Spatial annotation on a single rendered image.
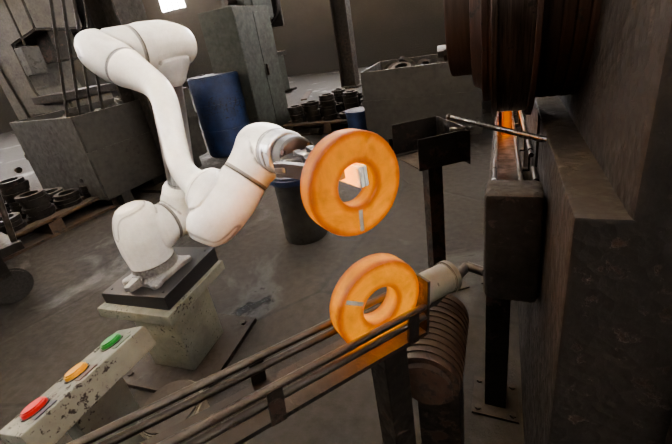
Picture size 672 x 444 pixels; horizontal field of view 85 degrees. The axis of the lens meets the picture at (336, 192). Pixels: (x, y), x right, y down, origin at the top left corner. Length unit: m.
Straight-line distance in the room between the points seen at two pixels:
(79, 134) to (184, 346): 2.32
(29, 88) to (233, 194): 5.55
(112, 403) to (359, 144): 0.71
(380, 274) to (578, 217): 0.27
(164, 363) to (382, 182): 1.35
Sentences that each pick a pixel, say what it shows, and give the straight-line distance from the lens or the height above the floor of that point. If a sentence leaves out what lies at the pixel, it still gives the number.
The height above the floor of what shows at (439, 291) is 0.67.
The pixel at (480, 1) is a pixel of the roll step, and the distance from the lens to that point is 0.75.
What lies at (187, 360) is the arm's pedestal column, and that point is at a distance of 1.62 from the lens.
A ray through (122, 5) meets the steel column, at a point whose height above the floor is 1.54.
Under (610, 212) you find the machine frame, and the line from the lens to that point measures 0.53.
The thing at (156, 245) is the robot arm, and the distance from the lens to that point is 1.43.
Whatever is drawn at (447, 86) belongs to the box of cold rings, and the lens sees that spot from 3.36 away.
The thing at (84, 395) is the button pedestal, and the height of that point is 0.60.
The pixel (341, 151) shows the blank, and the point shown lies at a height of 0.96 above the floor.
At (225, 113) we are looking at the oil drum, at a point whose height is 0.48.
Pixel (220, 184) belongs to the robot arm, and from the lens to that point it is 0.77.
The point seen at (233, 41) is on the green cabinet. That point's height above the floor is 1.17.
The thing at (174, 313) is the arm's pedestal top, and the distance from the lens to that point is 1.40.
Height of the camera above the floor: 1.11
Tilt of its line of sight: 23 degrees down
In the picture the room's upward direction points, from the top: 10 degrees counter-clockwise
